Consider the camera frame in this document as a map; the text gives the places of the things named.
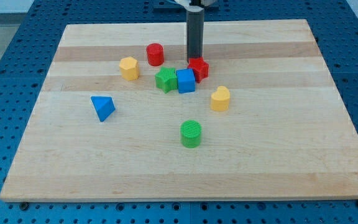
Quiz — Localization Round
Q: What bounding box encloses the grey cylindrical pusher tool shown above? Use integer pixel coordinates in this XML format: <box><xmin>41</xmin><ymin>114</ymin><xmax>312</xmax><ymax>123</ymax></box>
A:
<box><xmin>186</xmin><ymin>6</ymin><xmax>204</xmax><ymax>60</ymax></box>

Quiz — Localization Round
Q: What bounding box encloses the red cylinder block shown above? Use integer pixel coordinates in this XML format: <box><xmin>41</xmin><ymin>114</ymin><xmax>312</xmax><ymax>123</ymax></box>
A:
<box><xmin>146</xmin><ymin>43</ymin><xmax>164</xmax><ymax>67</ymax></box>

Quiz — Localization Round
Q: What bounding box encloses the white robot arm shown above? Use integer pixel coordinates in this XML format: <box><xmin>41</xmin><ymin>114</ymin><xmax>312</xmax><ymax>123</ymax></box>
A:
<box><xmin>175</xmin><ymin>0</ymin><xmax>217</xmax><ymax>62</ymax></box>

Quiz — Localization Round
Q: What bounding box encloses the red star block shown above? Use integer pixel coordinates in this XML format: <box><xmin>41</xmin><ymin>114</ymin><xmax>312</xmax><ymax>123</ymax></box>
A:
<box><xmin>188</xmin><ymin>57</ymin><xmax>209</xmax><ymax>83</ymax></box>

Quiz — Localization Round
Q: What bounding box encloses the green star block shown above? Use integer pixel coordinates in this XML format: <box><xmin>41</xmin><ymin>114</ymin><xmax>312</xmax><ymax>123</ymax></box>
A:
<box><xmin>155</xmin><ymin>67</ymin><xmax>178</xmax><ymax>93</ymax></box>

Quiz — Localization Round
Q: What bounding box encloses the blue cube block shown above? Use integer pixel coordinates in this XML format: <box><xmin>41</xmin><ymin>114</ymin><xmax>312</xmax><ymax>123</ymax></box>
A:
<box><xmin>176</xmin><ymin>68</ymin><xmax>195</xmax><ymax>93</ymax></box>

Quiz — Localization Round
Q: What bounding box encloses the yellow hexagon block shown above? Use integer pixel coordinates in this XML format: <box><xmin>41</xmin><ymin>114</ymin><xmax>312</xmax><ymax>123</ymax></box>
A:
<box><xmin>119</xmin><ymin>57</ymin><xmax>140</xmax><ymax>81</ymax></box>

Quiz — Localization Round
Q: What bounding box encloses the yellow heart block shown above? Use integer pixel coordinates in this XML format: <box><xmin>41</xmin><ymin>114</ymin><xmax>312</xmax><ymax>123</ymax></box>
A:
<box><xmin>210</xmin><ymin>86</ymin><xmax>231</xmax><ymax>111</ymax></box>

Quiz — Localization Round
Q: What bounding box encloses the green cylinder block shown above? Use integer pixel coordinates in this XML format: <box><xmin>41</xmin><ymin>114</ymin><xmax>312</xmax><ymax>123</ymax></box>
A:
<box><xmin>180</xmin><ymin>120</ymin><xmax>202</xmax><ymax>148</ymax></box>

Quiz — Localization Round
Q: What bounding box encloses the wooden board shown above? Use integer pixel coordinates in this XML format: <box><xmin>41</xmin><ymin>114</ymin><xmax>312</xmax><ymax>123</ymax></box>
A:
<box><xmin>0</xmin><ymin>19</ymin><xmax>358</xmax><ymax>203</ymax></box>

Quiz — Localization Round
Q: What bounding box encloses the blue triangle block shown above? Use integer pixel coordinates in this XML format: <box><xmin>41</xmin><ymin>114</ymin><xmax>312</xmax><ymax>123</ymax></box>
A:
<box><xmin>91</xmin><ymin>96</ymin><xmax>116</xmax><ymax>122</ymax></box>

